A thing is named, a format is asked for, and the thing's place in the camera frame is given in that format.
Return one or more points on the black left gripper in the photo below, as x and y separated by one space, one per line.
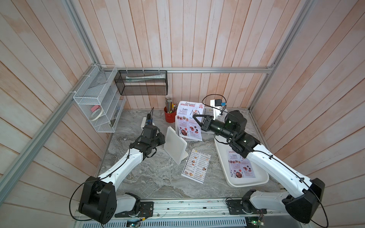
161 138

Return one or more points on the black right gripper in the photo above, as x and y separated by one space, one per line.
208 124

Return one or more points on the special menu sheet top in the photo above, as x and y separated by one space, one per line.
187 125

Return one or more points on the special menu sheet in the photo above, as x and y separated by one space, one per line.
187 125
239 167

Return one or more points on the white menu holder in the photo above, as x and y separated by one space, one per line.
175 146
209 111
176 126

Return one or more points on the Dim Sum Inn menu front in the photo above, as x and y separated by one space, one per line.
196 166

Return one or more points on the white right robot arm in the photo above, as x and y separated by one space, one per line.
302 195

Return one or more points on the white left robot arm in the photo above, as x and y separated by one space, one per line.
99 200

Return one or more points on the special menu sheet in tray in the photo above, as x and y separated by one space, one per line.
239 167

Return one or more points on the blue stapler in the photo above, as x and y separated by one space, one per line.
149 119

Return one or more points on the red metal pen cup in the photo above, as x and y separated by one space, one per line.
169 117

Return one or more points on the pencils and pens bundle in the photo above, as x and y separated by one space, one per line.
170 106

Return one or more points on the black mesh basket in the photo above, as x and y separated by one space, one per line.
142 82

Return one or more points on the white tape roll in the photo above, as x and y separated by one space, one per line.
96 114

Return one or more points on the white plastic tray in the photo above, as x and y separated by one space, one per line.
262 177

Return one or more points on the white wire mesh shelf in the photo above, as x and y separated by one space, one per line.
98 88

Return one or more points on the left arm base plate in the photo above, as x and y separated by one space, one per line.
145 210

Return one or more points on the aluminium front rail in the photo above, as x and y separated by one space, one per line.
196 213

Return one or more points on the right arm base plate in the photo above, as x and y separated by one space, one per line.
235 206

